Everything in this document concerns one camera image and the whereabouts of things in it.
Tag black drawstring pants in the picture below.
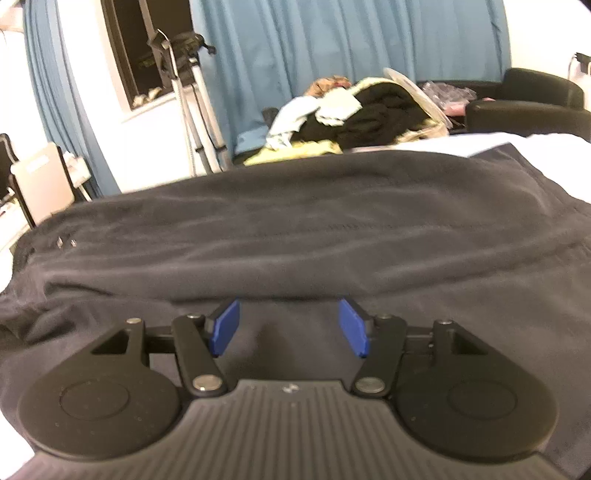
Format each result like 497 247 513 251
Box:
1 145 590 479

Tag pile of clothes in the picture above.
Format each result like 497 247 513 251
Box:
243 68 452 166

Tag beige chair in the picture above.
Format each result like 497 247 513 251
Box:
10 142 76 228

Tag black framed mirror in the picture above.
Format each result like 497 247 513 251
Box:
0 133 18 204

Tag teal curtain left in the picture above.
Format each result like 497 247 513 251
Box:
22 1 120 199

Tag teal curtain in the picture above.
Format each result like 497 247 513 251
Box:
22 1 120 199
190 0 511 155

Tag clear plastic bag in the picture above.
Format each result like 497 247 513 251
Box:
422 81 478 106

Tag pastel bed sheet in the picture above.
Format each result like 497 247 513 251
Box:
6 134 590 303

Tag dark window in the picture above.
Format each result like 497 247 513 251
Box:
101 0 192 110

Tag black leather armchair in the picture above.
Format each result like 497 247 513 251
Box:
432 68 590 141

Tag teal curtain right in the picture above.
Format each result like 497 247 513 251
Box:
190 0 511 155

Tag wall power socket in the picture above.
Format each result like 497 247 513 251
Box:
574 52 591 75

